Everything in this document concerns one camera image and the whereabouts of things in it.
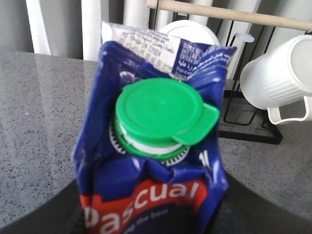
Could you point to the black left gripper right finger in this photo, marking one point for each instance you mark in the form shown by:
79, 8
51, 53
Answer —
242, 211

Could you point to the white ribbed hanging mug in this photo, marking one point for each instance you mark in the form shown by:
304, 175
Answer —
280, 77

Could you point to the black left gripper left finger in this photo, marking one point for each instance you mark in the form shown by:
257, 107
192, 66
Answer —
63, 214

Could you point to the white smiley face mug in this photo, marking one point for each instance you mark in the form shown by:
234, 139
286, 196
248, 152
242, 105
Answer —
191, 31

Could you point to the black wire mug rack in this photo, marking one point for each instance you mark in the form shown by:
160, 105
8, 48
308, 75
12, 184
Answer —
275, 21

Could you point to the blue white milk carton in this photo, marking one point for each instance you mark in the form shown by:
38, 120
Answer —
147, 159

